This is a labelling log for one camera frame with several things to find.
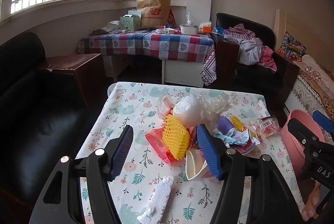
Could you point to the blue plastic packet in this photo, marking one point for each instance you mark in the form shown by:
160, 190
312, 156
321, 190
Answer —
218, 30

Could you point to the orange tissue box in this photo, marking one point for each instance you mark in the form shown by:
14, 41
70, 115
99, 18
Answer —
206, 29

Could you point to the red plastic packet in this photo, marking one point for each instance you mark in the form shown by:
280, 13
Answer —
156, 142

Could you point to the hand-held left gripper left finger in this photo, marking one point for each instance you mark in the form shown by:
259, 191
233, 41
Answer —
121, 153

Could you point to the purple checked shirt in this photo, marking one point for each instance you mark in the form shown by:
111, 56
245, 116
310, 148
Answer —
240, 31

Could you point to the floral bear print tablecloth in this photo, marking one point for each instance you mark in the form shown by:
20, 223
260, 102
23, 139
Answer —
125, 114

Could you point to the small white box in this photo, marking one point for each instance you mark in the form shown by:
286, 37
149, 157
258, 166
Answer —
169, 30

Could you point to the black leather armchair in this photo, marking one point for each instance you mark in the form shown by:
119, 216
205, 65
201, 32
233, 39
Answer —
250, 78

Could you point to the red paper packet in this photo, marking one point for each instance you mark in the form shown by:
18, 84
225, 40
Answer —
171, 19

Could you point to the pink plastic bucket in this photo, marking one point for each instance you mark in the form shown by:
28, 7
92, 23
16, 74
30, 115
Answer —
294, 145

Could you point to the purple patterned cloth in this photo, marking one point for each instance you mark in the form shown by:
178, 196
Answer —
208, 67

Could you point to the clear bag in bowl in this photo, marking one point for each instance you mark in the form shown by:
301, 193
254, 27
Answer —
188, 19

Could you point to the white bowl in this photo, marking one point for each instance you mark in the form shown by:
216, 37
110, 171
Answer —
188, 30

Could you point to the grey garment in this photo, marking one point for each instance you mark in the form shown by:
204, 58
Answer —
249, 50

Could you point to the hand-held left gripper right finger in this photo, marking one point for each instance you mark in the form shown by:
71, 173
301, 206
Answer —
208, 153

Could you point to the white foam piece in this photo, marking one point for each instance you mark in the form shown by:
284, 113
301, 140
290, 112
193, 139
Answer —
159, 200

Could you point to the purple bag roll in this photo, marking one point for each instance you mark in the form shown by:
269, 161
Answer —
224, 126

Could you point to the colourful printed pillow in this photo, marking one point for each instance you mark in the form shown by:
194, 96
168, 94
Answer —
292, 46

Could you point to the checked tablecloth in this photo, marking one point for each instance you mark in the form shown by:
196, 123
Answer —
156, 44

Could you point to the white plastic bag wad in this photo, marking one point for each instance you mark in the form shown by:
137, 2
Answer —
188, 112

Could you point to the crushed white paper cup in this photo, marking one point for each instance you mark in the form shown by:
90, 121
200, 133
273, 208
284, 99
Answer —
194, 166

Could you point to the beige wooden bed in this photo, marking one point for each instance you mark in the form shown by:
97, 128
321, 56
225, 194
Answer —
300, 93

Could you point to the yellow wrapper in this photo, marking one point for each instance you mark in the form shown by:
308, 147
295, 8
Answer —
238, 122

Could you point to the pink dotted garment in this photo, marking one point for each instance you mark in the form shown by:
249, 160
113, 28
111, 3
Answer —
267, 58

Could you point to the floral bedspread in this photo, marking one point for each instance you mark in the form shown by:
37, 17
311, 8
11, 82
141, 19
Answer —
315, 75

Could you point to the brown paper bag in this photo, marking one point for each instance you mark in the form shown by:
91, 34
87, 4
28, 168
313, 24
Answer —
154, 12

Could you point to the crumpled clear plastic bag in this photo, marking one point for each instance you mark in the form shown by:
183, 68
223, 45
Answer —
111, 25

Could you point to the clear red-printed plastic bag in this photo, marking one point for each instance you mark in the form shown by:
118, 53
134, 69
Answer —
164, 105

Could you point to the printed paper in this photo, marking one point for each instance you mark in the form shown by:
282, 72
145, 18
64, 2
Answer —
240, 139

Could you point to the person's right hand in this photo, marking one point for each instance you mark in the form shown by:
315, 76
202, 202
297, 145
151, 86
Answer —
311, 205

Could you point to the white desk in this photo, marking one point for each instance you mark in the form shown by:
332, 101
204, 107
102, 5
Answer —
180, 70

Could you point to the clear candy wrapper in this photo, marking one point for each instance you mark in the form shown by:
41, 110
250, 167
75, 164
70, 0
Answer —
268, 126

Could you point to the black leather sofa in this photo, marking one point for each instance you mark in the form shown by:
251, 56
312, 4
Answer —
31, 114

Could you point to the yellow foam net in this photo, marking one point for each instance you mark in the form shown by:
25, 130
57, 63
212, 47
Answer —
174, 135

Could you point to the clear bubble wrap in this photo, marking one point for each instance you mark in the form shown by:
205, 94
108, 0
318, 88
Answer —
215, 109

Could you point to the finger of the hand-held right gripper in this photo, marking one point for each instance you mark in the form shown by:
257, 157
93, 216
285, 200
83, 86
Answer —
323, 121
302, 132

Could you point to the green cardboard box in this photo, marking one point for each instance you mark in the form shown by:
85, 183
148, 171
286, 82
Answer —
129, 22

